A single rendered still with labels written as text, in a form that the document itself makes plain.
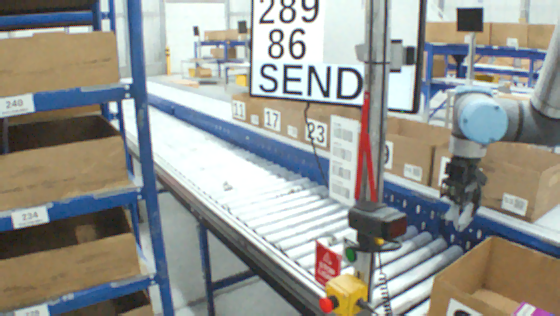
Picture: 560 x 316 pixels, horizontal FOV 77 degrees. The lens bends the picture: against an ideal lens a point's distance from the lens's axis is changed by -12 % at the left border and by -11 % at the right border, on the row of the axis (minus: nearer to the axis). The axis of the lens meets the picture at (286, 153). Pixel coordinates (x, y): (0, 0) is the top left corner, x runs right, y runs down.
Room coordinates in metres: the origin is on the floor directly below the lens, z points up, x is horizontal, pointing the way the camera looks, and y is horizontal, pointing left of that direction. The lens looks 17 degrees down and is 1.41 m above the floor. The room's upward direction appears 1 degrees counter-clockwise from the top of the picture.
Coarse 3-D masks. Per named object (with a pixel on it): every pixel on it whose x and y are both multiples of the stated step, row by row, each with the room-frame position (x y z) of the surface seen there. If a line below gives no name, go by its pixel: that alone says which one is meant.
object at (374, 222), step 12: (360, 204) 0.74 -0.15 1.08; (372, 204) 0.73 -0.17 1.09; (384, 204) 0.72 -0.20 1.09; (348, 216) 0.73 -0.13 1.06; (360, 216) 0.71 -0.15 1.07; (372, 216) 0.68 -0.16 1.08; (384, 216) 0.67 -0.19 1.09; (396, 216) 0.67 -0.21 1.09; (360, 228) 0.70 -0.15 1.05; (372, 228) 0.68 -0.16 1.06; (384, 228) 0.66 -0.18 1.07; (396, 228) 0.66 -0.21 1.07; (360, 240) 0.72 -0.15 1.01; (372, 240) 0.70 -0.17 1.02; (384, 240) 0.65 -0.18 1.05
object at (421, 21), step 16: (416, 0) 0.87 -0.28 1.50; (336, 16) 0.98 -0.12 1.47; (416, 16) 0.86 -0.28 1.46; (352, 32) 0.95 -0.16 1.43; (416, 48) 0.85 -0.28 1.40; (416, 64) 0.85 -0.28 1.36; (416, 80) 0.85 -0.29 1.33; (256, 96) 1.10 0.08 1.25; (272, 96) 1.07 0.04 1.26; (416, 96) 0.85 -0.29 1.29; (304, 112) 1.07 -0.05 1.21; (400, 112) 0.86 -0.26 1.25; (416, 112) 0.85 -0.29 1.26
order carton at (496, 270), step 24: (504, 240) 0.85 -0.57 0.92; (456, 264) 0.77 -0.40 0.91; (480, 264) 0.85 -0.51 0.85; (504, 264) 0.84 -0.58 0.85; (528, 264) 0.79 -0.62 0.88; (552, 264) 0.74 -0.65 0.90; (432, 288) 0.71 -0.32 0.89; (456, 288) 0.78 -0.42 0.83; (480, 288) 0.87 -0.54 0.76; (504, 288) 0.83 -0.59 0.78; (528, 288) 0.78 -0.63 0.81; (552, 288) 0.73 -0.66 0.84; (432, 312) 0.70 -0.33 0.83; (480, 312) 0.61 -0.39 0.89; (504, 312) 0.57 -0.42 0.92; (552, 312) 0.71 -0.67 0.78
